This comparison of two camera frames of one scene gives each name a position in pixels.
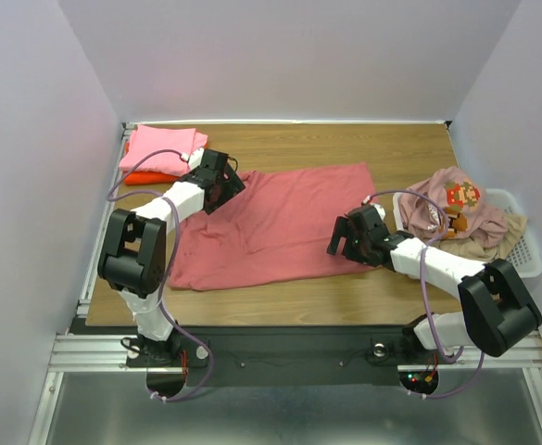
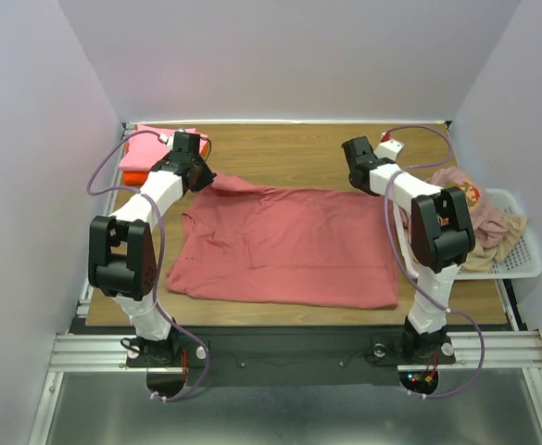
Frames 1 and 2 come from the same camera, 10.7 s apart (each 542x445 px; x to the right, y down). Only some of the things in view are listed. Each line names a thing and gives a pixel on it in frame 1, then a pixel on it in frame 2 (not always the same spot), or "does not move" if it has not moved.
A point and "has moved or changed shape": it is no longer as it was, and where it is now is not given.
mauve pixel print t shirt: (470, 216) does not move
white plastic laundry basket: (523, 250) does not move
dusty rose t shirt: (275, 229) has moved or changed shape
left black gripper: (233, 187) → (207, 177)
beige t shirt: (513, 223) does not move
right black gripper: (345, 238) → (356, 178)
